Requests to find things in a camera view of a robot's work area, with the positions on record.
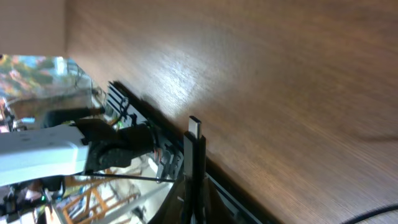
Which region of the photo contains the brown cardboard box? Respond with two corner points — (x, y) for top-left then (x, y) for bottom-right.
(1, 0), (67, 57)

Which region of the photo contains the black USB charging cable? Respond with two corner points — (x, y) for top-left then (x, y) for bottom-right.
(182, 115), (207, 224)

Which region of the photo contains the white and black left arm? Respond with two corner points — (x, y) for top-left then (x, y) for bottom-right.
(1, 118), (155, 186)

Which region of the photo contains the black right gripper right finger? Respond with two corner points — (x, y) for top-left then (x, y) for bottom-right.
(203, 177), (237, 224)

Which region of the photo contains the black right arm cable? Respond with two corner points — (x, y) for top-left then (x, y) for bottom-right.
(341, 203), (398, 224)

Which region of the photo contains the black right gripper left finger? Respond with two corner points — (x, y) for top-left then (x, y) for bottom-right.
(149, 177), (185, 224)

